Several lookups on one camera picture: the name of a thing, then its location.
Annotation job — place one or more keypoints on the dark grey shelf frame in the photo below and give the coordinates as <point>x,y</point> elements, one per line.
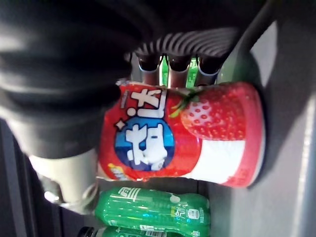
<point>279,123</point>

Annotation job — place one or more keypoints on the green soda bottle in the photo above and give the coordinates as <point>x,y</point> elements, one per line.
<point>153,209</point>
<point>148,232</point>
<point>191,74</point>

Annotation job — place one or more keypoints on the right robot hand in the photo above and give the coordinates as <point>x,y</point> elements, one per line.
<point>61,74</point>

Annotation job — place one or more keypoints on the red strawberry gum bottle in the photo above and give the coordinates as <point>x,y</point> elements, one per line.
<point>187,138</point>

